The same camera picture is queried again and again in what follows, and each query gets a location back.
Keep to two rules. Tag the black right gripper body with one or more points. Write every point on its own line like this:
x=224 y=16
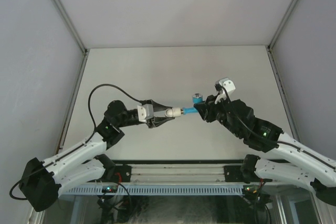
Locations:
x=217 y=113

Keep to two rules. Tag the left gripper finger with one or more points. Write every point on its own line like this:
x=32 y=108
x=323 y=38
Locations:
x=157 y=107
x=158 y=121

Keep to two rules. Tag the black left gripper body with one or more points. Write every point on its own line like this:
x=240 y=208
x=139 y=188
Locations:
x=149 y=122

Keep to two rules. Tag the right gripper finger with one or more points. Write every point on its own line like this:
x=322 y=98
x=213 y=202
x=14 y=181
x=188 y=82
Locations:
x=203 y=111
x=210 y=100

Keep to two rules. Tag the blue water faucet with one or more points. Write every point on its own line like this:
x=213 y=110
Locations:
x=196 y=98

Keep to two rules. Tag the white pipe elbow fitting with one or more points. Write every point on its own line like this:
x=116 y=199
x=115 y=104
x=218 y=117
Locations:
x=173 y=112

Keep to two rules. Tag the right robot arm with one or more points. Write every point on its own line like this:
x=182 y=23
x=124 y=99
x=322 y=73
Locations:
x=304 y=167

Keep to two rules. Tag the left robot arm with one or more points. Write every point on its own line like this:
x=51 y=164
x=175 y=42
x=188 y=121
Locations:
x=43 y=182

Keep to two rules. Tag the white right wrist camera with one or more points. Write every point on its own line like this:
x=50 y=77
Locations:
x=224 y=87

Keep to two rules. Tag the aluminium front rail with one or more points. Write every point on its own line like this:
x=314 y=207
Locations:
x=179 y=172

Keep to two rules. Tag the blue slotted cable duct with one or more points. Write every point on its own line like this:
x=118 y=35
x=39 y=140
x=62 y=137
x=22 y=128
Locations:
x=156 y=190

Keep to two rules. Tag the right aluminium frame post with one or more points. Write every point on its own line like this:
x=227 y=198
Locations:
x=291 y=7

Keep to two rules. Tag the aluminium frame post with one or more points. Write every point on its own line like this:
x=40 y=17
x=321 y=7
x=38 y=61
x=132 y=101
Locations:
x=69 y=24
x=291 y=7

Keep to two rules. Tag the left aluminium frame post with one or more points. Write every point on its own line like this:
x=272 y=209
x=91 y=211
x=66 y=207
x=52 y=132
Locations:
x=69 y=24

